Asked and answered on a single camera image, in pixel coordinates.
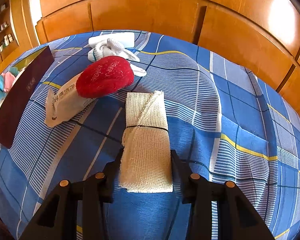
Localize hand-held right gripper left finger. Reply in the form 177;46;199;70
19;148;124;240

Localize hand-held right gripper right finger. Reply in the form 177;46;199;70
169;149;275;240

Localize cream gauze cloth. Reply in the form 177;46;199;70
118;91;174;193

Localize white wet wipe packet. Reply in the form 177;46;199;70
44;71;98;128

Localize red fluffy sponge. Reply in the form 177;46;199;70
76;56;135;99

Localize gold-lined maroon box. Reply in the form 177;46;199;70
0;46;55;149

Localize knotted white socks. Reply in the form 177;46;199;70
87;38;147;77

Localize white sponge block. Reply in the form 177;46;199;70
88;32;135;48

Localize wooden wardrobe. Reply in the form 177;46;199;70
35;0;300;120

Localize group of small shelf bottles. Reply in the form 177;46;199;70
0;24;14;54

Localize wooden wall shelf niche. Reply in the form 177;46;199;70
0;0;20;63

